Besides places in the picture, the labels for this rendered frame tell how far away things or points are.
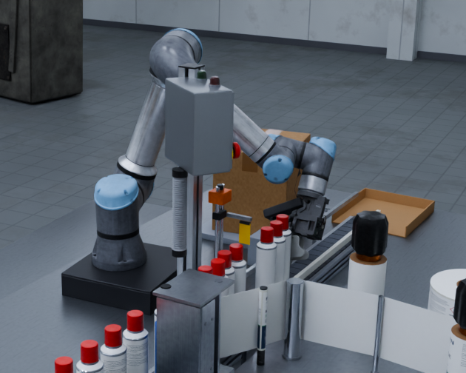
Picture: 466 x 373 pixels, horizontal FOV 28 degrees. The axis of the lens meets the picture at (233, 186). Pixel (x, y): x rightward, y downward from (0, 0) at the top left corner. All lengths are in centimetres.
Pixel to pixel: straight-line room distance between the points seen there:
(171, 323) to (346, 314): 45
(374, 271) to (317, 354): 23
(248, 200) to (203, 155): 85
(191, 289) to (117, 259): 71
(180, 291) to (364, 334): 47
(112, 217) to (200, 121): 56
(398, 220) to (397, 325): 117
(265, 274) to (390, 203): 108
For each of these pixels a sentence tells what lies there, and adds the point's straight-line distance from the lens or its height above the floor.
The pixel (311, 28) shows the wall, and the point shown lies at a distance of 1143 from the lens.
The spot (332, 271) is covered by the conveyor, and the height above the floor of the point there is 85.
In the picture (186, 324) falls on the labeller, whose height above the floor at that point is 109.
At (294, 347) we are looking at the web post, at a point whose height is 91.
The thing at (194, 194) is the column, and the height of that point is 119.
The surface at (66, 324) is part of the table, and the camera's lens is 242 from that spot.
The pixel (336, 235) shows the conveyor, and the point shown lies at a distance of 288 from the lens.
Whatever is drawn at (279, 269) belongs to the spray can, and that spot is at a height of 96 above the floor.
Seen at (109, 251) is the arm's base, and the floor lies 95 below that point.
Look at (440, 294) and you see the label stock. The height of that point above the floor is 102.
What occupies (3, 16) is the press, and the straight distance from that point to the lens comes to 836.
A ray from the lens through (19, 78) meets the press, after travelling 831.
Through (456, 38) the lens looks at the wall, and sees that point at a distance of 1098.
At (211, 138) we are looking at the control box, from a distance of 205.
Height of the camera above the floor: 191
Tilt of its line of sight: 18 degrees down
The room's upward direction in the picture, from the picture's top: 2 degrees clockwise
